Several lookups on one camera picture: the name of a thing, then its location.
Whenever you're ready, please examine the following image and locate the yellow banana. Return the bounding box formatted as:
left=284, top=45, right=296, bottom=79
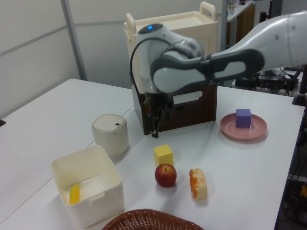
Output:
left=69, top=184, right=81, bottom=205

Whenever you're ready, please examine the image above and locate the wooden background desk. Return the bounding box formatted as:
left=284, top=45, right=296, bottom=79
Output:
left=226, top=0, right=257, bottom=50

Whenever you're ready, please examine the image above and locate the cream lidded canister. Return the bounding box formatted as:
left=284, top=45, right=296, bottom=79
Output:
left=91, top=114, right=129, bottom=158

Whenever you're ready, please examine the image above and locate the cream cabinet with handles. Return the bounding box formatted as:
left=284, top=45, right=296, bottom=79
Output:
left=124, top=1, right=219, bottom=135

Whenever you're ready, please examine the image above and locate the red apple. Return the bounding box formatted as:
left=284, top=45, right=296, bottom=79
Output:
left=154, top=164, right=177, bottom=187

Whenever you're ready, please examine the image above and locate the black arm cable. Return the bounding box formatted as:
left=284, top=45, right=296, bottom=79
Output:
left=130, top=38, right=168, bottom=96

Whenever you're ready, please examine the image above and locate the cream plastic box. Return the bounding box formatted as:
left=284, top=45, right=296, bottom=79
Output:
left=51, top=144, right=125, bottom=229

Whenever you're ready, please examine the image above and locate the pink plate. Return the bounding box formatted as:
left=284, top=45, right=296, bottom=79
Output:
left=220, top=113, right=268, bottom=141

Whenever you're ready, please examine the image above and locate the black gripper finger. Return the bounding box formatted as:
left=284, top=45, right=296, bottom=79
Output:
left=152, top=112, right=160, bottom=139
left=146, top=110, right=154, bottom=132

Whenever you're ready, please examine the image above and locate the brown wicker basket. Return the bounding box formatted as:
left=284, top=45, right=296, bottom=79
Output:
left=101, top=208, right=204, bottom=230

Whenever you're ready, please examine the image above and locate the black pole with base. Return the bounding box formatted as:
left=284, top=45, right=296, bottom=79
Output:
left=291, top=67, right=307, bottom=106

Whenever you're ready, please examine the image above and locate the tangle of black cables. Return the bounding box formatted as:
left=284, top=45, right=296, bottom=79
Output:
left=253, top=68, right=302, bottom=97

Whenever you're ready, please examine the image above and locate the purple cube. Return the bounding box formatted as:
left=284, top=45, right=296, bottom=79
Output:
left=235, top=108, right=252, bottom=128

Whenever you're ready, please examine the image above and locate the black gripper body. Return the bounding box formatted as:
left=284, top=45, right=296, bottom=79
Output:
left=144, top=91, right=174, bottom=116

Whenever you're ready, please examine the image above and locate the orange crumbly pastry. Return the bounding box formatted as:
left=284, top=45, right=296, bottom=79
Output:
left=189, top=168, right=208, bottom=200

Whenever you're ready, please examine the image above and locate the yellow cube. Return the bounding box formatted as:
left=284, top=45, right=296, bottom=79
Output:
left=153, top=144, right=174, bottom=166

